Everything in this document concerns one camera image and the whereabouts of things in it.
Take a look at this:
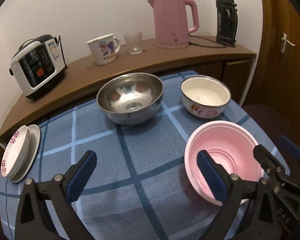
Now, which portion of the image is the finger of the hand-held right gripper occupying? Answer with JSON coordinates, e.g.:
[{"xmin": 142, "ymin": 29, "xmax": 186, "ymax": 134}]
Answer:
[
  {"xmin": 253, "ymin": 144, "xmax": 290, "ymax": 180},
  {"xmin": 277, "ymin": 135, "xmax": 300, "ymax": 160}
]

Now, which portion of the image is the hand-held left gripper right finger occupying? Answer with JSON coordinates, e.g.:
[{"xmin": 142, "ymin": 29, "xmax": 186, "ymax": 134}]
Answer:
[{"xmin": 196, "ymin": 150, "xmax": 282, "ymax": 240}]

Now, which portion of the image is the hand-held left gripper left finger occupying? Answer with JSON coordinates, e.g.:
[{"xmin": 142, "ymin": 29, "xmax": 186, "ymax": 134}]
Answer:
[{"xmin": 15, "ymin": 150, "xmax": 98, "ymax": 240}]

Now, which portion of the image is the pink plastic bowl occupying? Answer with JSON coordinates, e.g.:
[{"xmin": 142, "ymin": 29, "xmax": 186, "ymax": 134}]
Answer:
[{"xmin": 184, "ymin": 121, "xmax": 265, "ymax": 207}]

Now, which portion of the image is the plain grey round plate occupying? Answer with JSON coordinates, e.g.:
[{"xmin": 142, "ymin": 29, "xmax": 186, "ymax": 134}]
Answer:
[{"xmin": 9, "ymin": 124, "xmax": 41, "ymax": 183}]

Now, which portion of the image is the pink floral rim plate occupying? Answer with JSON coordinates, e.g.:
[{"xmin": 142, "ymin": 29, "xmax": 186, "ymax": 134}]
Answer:
[{"xmin": 0, "ymin": 125, "xmax": 30, "ymax": 178}]

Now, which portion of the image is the white enamel bowl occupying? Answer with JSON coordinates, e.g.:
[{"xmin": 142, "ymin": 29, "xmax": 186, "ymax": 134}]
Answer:
[{"xmin": 181, "ymin": 77, "xmax": 232, "ymax": 119}]

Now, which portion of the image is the stainless steel bowl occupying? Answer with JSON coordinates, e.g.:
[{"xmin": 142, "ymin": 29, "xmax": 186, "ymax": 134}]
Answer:
[{"xmin": 96, "ymin": 72, "xmax": 164, "ymax": 126}]

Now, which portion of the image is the brown wooden door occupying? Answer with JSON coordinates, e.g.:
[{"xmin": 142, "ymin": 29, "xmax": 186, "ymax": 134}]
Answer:
[{"xmin": 259, "ymin": 0, "xmax": 300, "ymax": 120}]

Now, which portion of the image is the blue plaid tablecloth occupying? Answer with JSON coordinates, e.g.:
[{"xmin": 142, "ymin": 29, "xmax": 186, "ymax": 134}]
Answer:
[{"xmin": 0, "ymin": 70, "xmax": 290, "ymax": 240}]

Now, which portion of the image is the wooden cabinet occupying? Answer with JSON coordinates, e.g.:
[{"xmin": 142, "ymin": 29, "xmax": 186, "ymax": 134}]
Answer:
[{"xmin": 0, "ymin": 36, "xmax": 257, "ymax": 143}]

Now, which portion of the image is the white rice cooker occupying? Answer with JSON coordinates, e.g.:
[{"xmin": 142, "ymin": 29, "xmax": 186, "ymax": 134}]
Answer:
[{"xmin": 9, "ymin": 34, "xmax": 68, "ymax": 100}]

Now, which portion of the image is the white cartoon mug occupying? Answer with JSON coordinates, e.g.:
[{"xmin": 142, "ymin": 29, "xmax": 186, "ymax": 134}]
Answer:
[{"xmin": 86, "ymin": 33, "xmax": 121, "ymax": 66}]

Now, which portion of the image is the black thermos flask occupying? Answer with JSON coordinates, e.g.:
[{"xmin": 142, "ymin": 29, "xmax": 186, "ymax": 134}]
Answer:
[{"xmin": 216, "ymin": 0, "xmax": 238, "ymax": 46}]

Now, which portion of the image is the clear glass cup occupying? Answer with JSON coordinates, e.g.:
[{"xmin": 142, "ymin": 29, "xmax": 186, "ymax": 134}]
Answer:
[{"xmin": 124, "ymin": 31, "xmax": 143, "ymax": 55}]

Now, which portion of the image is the pink electric kettle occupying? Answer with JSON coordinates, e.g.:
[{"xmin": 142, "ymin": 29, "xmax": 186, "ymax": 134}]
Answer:
[{"xmin": 147, "ymin": 0, "xmax": 199, "ymax": 50}]

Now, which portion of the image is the metal door handle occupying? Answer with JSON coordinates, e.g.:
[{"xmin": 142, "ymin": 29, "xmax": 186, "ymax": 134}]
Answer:
[{"xmin": 281, "ymin": 33, "xmax": 296, "ymax": 54}]

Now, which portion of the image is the black rice cooker cable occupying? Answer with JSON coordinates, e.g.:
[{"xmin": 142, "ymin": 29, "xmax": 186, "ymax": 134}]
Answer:
[{"xmin": 55, "ymin": 35, "xmax": 67, "ymax": 68}]

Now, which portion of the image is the black kettle cable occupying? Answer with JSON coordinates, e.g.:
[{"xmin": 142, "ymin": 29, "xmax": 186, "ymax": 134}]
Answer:
[{"xmin": 189, "ymin": 35, "xmax": 235, "ymax": 48}]

